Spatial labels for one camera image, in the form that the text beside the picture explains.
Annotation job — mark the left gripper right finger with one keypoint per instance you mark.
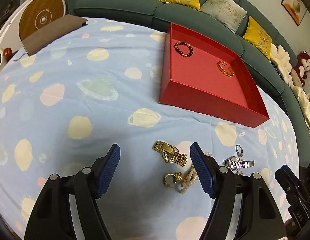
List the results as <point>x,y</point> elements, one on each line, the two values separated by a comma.
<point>259,216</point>

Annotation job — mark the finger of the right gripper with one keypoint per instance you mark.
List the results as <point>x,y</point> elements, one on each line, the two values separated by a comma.
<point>291,183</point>
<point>292,198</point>

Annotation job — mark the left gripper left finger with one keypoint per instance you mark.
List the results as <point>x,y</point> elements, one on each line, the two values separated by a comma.
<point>51,215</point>

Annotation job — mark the silver wristwatch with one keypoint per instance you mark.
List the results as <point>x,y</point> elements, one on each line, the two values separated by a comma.
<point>234,163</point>

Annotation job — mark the gold wristwatch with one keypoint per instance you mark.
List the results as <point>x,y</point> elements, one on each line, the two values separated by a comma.
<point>170,153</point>

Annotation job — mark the cream quilted blanket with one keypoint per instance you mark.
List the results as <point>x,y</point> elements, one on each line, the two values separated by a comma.
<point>304,104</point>

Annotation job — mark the blue planet-print bedsheet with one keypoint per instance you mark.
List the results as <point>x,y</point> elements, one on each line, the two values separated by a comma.
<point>64,107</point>

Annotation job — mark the red monkey plush toy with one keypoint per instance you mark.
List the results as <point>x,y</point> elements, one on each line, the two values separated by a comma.
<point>303,66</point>

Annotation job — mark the cream flower-shaped pillow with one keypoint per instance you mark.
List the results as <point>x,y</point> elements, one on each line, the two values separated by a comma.
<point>281,59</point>

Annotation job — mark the orange gold bangle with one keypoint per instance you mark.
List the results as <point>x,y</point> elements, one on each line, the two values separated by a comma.
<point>225,68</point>

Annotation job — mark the red shallow tray box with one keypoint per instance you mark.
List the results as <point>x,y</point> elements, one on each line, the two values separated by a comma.
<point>191,80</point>

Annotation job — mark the yellow embroidered cushion right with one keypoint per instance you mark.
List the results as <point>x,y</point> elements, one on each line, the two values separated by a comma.
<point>258,37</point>

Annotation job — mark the brown flat notebook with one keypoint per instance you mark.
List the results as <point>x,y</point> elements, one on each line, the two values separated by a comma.
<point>51,32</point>

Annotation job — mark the grey-green embroidered cushion right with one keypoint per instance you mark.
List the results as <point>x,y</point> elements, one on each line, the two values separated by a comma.
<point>227,12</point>

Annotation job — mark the teal sectional sofa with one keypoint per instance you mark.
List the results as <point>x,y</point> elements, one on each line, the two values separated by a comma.
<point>159,15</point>

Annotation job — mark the framed orange wall picture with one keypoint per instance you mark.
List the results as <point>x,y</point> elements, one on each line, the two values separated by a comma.
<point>296,9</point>

